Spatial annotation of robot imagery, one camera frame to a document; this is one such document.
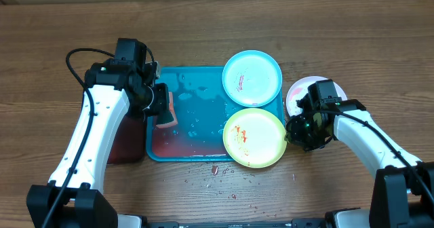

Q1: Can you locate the yellow plastic plate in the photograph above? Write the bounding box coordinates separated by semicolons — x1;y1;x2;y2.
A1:
222;108;287;168

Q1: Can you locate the light blue plastic plate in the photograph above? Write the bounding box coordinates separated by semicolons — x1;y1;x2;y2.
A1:
222;50;283;107

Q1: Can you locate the black tray with red liquid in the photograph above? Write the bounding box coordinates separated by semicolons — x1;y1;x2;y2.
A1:
107;116;146;165

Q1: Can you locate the white plastic plate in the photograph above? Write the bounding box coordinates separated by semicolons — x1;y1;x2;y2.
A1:
285;76;327;117

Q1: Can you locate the black rail at table edge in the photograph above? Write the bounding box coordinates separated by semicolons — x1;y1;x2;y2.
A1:
143;218;332;228

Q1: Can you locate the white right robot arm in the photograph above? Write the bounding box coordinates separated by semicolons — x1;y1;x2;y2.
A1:
285;98;433;227

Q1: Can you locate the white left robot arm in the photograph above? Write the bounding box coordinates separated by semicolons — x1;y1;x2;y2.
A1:
26;60;169;227

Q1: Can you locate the teal plastic tray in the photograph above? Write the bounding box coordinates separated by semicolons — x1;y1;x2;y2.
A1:
146;66;284;162

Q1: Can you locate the green and pink sponge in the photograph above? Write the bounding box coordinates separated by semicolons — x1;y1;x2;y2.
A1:
155;92;178;128

